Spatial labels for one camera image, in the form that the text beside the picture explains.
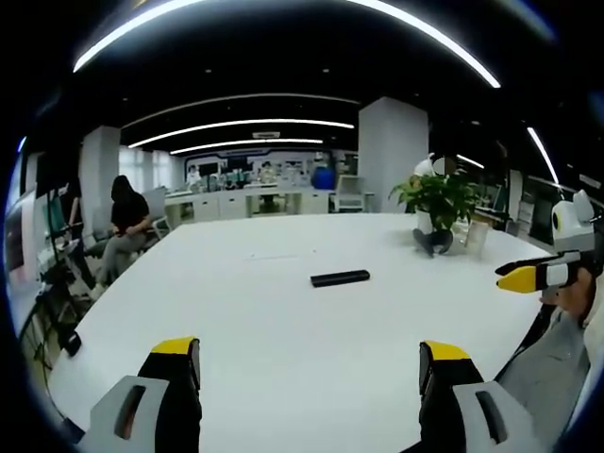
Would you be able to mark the clear glass cup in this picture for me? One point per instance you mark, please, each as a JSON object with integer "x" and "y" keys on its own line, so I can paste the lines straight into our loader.
{"x": 476, "y": 238}

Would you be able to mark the blue barrel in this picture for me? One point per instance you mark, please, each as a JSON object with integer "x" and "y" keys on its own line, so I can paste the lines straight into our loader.
{"x": 323, "y": 178}

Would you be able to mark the black tripod stand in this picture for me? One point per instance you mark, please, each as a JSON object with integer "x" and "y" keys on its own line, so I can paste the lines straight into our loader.
{"x": 63, "y": 245}

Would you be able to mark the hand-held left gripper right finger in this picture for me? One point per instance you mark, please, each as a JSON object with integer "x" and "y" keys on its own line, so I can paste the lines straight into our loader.
{"x": 476, "y": 406}

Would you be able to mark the black remote control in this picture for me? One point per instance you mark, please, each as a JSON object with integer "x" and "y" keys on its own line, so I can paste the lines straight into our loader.
{"x": 340, "y": 278}

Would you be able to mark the white cabinet row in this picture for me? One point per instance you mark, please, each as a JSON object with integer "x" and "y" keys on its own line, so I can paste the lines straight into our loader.
{"x": 245, "y": 204}

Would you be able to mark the black object beside plant pot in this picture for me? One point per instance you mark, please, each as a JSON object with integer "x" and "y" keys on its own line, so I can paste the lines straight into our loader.
{"x": 429, "y": 240}

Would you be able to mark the small black device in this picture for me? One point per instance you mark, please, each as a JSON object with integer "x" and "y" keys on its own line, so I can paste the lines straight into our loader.
{"x": 72, "y": 343}

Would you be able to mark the ceiling light strip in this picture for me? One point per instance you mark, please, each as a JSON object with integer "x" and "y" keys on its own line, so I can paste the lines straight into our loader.
{"x": 236, "y": 126}
{"x": 542, "y": 153}
{"x": 245, "y": 144}

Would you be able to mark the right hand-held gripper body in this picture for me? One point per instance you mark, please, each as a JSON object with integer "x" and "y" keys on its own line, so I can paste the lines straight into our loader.
{"x": 573, "y": 231}

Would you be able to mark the grey office chair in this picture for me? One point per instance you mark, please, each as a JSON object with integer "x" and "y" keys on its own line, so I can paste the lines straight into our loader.
{"x": 155, "y": 207}

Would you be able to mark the long curved ceiling light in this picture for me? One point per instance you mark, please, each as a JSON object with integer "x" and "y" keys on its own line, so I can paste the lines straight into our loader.
{"x": 283, "y": 4}

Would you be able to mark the green potted plant white pot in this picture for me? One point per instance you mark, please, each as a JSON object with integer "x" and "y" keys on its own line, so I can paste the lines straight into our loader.
{"x": 441, "y": 200}

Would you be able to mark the white office chair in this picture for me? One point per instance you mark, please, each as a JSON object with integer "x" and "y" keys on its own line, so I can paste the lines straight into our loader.
{"x": 351, "y": 193}

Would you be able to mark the person's right hand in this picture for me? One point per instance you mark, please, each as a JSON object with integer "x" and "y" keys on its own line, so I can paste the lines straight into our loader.
{"x": 578, "y": 295}

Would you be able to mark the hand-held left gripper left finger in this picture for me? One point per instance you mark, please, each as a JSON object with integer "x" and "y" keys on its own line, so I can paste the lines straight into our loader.
{"x": 141, "y": 406}

